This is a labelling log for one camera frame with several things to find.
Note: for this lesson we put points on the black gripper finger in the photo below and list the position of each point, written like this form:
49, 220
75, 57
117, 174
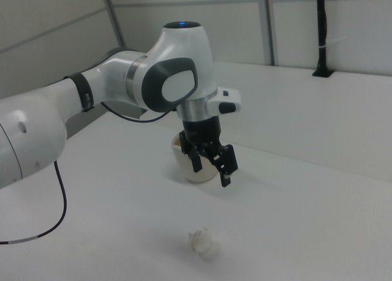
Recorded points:
227, 163
194, 160

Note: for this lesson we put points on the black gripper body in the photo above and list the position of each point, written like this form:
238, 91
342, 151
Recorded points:
202, 129

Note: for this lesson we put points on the white paper trash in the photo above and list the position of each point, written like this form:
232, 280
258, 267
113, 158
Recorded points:
202, 242

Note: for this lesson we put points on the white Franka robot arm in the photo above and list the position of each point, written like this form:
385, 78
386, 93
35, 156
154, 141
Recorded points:
171, 63

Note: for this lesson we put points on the small white bin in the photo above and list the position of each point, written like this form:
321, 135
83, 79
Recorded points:
183, 164

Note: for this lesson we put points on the black pole on base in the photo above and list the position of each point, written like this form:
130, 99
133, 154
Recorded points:
321, 33

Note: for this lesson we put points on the grey partition post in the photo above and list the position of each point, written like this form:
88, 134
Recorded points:
114, 14
271, 27

